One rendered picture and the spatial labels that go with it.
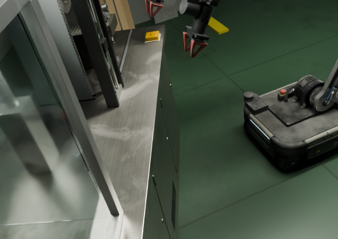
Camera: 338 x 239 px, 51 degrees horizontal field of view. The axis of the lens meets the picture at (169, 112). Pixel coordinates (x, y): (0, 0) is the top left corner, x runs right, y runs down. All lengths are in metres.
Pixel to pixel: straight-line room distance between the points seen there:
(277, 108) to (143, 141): 1.28
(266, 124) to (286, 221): 0.59
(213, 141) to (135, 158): 1.36
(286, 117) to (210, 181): 0.62
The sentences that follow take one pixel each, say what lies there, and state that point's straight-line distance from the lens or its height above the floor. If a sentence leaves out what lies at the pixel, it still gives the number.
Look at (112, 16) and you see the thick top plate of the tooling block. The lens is 2.02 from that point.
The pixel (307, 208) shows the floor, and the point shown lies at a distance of 2.20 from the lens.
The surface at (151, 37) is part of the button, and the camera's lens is 1.94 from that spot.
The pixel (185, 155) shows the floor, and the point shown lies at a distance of 2.49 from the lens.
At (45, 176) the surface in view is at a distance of 0.69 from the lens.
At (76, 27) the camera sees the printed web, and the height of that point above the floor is 1.17.
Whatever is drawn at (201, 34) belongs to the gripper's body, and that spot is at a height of 1.12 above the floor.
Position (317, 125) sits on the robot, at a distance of 2.33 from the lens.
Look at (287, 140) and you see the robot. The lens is 2.21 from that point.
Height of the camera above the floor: 1.76
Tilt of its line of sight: 38 degrees down
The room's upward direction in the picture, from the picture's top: 12 degrees counter-clockwise
